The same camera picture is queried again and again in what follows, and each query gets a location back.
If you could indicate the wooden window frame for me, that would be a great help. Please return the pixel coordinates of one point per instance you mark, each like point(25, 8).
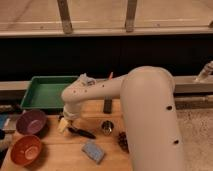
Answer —
point(69, 18)

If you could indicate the black rectangular block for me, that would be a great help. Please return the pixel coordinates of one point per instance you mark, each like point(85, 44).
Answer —
point(107, 109)

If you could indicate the clear plastic cup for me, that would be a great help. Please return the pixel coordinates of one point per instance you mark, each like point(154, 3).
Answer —
point(85, 80)

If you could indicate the purple bowl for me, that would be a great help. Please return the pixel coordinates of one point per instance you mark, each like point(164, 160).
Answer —
point(31, 122)

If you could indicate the blue sponge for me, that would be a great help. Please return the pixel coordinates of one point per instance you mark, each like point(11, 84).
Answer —
point(93, 151)

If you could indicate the bunch of dark grapes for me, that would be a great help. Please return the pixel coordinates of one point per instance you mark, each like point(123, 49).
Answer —
point(122, 141)

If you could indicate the black dish brush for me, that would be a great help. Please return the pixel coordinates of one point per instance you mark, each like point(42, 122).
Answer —
point(78, 131)

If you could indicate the green plastic tray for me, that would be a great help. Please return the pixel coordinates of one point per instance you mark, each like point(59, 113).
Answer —
point(44, 92)

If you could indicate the orange bowl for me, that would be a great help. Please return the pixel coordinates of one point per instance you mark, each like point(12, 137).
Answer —
point(26, 150)

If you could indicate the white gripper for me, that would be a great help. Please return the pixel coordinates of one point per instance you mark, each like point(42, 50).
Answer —
point(70, 112)

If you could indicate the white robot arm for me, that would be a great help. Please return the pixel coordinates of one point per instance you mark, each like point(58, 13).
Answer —
point(146, 96)

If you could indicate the small metal cup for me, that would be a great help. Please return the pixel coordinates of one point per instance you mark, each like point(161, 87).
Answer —
point(107, 127)

